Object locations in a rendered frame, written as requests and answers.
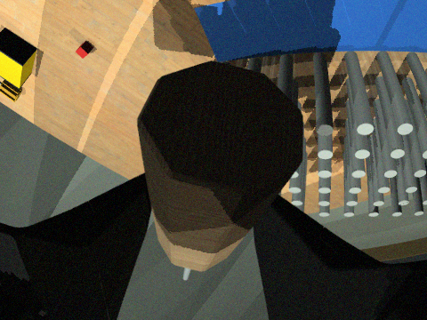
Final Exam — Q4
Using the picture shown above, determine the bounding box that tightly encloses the blue flat strip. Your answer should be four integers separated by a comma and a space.
193, 0, 427, 63

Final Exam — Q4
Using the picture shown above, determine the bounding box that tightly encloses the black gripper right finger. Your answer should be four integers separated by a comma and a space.
254, 195, 427, 320

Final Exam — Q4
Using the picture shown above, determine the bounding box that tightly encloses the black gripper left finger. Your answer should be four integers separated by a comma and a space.
0, 172, 152, 320

